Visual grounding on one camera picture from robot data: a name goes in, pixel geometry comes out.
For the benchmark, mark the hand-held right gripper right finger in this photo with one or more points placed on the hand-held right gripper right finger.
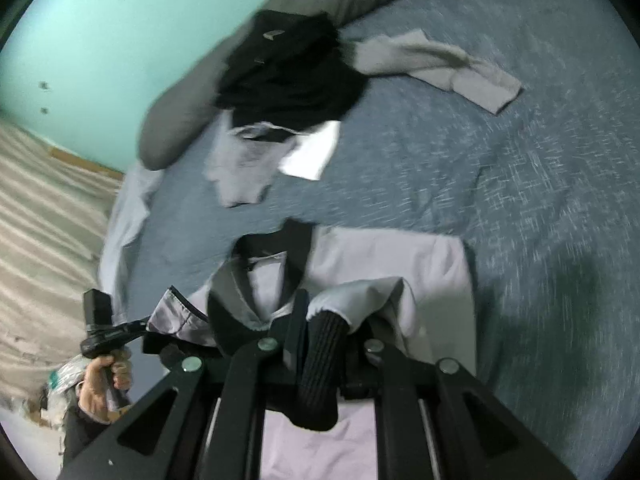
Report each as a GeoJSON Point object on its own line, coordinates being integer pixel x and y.
{"type": "Point", "coordinates": [380, 370]}

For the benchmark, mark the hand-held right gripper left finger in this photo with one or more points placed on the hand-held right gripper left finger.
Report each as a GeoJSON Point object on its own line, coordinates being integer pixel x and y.
{"type": "Point", "coordinates": [292, 330]}

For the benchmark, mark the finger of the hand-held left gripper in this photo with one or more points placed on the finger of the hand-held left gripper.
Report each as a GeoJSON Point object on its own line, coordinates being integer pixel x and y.
{"type": "Point", "coordinates": [155, 344]}

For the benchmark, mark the lavender jacket with black collar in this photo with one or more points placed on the lavender jacket with black collar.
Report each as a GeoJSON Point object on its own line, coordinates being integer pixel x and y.
{"type": "Point", "coordinates": [390, 270]}

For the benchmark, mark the person's left forearm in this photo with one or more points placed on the person's left forearm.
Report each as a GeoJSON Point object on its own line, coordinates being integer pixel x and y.
{"type": "Point", "coordinates": [82, 435]}

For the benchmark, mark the person's left hand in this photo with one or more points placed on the person's left hand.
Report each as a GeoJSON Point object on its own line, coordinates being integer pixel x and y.
{"type": "Point", "coordinates": [95, 390]}

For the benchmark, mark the clear plastic bag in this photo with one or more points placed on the clear plastic bag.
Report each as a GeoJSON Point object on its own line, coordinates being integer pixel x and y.
{"type": "Point", "coordinates": [62, 380]}

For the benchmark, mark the beige curtain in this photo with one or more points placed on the beige curtain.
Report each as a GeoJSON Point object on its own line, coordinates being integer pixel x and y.
{"type": "Point", "coordinates": [45, 240]}

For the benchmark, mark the light grey bed sheet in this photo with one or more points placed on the light grey bed sheet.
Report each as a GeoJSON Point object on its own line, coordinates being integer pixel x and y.
{"type": "Point", "coordinates": [125, 225]}

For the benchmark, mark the wooden board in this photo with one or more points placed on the wooden board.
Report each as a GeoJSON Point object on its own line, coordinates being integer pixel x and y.
{"type": "Point", "coordinates": [85, 162]}

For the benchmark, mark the white cloth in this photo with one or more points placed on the white cloth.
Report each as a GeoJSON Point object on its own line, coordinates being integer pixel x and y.
{"type": "Point", "coordinates": [312, 157]}

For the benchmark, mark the long dark grey pillow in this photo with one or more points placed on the long dark grey pillow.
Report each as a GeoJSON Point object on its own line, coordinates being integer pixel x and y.
{"type": "Point", "coordinates": [200, 95]}

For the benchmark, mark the black sweater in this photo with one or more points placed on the black sweater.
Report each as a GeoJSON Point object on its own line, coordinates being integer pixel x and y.
{"type": "Point", "coordinates": [290, 75]}

